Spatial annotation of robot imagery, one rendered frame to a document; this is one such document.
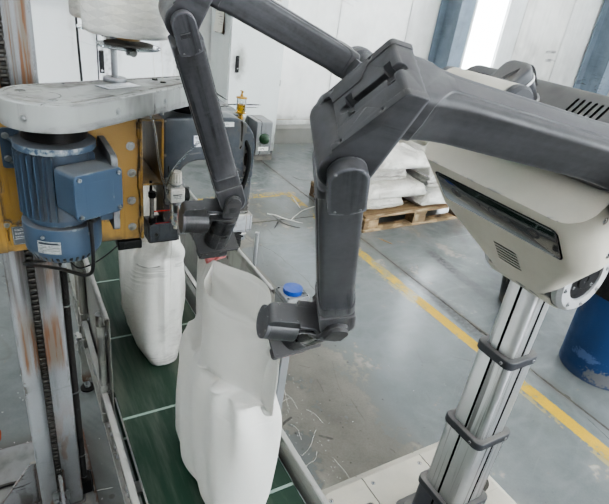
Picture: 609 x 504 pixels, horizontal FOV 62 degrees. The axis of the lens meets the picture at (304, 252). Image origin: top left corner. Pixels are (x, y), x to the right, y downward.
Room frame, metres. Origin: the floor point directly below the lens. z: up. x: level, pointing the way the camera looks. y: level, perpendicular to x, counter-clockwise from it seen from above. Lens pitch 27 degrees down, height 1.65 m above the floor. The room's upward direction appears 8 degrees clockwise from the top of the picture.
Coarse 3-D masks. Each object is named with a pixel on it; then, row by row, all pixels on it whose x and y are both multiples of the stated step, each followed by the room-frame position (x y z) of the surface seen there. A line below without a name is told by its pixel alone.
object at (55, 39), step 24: (48, 0) 3.48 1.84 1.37; (48, 24) 3.48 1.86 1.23; (72, 24) 3.56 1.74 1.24; (48, 48) 3.47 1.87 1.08; (72, 48) 3.55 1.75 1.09; (96, 48) 3.64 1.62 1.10; (168, 48) 3.90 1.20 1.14; (48, 72) 3.46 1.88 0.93; (72, 72) 3.54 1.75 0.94; (96, 72) 3.62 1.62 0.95; (120, 72) 3.72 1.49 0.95; (144, 72) 3.81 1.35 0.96; (168, 72) 3.90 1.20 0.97
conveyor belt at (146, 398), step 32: (96, 256) 2.10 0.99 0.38; (128, 352) 1.45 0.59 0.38; (128, 384) 1.29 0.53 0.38; (160, 384) 1.32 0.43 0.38; (128, 416) 1.16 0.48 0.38; (160, 416) 1.18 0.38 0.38; (128, 448) 1.11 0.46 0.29; (160, 448) 1.05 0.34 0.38; (160, 480) 0.95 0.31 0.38; (192, 480) 0.96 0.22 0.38; (288, 480) 1.01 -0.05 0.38
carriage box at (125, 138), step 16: (112, 128) 1.13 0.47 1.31; (128, 128) 1.15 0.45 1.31; (96, 144) 1.11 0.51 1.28; (112, 144) 1.13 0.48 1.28; (128, 144) 1.14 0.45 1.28; (0, 160) 1.00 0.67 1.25; (128, 160) 1.15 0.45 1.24; (0, 176) 1.00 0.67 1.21; (128, 176) 1.15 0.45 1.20; (0, 192) 0.99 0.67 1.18; (16, 192) 1.01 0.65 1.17; (128, 192) 1.14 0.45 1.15; (0, 208) 0.99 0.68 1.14; (16, 208) 1.01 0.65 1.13; (128, 208) 1.14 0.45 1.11; (0, 224) 0.99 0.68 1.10; (16, 224) 1.01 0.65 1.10; (128, 224) 1.14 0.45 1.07; (0, 240) 0.98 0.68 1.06; (112, 240) 1.12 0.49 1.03
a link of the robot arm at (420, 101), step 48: (384, 48) 0.49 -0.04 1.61; (336, 96) 0.50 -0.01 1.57; (384, 96) 0.45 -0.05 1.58; (432, 96) 0.45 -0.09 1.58; (480, 96) 0.49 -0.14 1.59; (336, 144) 0.45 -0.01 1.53; (384, 144) 0.46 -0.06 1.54; (480, 144) 0.50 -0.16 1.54; (528, 144) 0.51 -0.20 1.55; (576, 144) 0.52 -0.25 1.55
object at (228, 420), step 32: (224, 288) 1.08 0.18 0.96; (256, 288) 1.04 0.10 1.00; (192, 320) 1.12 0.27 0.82; (224, 320) 0.90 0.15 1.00; (256, 320) 0.87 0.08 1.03; (192, 352) 1.00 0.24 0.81; (224, 352) 0.89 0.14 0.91; (256, 352) 0.86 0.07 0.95; (192, 384) 0.96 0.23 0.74; (224, 384) 0.88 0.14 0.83; (256, 384) 0.86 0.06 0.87; (192, 416) 0.93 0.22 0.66; (224, 416) 0.84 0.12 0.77; (256, 416) 0.84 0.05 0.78; (192, 448) 0.93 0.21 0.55; (224, 448) 0.83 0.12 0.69; (256, 448) 0.83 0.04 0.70; (224, 480) 0.81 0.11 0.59; (256, 480) 0.83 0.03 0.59
